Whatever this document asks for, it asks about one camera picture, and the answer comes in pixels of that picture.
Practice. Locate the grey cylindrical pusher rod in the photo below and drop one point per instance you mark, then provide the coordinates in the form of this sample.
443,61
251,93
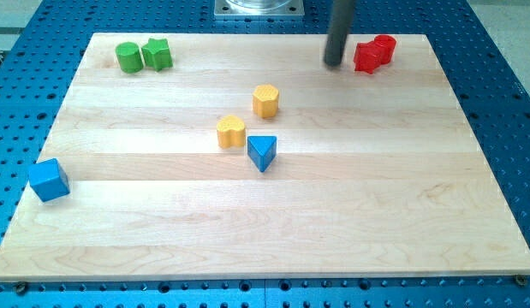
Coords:
341,18

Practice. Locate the light wooden board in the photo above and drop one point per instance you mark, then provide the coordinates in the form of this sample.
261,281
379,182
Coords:
375,174

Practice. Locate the yellow heart block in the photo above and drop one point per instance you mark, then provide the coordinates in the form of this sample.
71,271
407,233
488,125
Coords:
231,132

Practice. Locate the red star block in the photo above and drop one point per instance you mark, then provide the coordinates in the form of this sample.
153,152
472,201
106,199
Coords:
367,57

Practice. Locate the blue cube block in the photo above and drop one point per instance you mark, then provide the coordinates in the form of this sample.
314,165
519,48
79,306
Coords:
48,180

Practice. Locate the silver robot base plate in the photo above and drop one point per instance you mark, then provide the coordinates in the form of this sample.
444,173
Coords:
239,8

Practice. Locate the yellow hexagon block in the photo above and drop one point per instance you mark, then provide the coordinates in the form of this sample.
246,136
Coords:
265,101

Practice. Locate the red cylinder block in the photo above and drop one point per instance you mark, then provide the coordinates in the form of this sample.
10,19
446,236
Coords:
387,45

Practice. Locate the blue perforated metal table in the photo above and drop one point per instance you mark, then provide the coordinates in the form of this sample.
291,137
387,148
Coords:
36,73

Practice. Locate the green cylinder block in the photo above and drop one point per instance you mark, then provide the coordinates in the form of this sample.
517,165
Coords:
128,57

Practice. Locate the green star block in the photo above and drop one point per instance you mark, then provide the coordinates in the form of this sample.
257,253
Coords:
156,54

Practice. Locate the blue triangle block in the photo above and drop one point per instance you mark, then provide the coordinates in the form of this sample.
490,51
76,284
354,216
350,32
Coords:
262,150

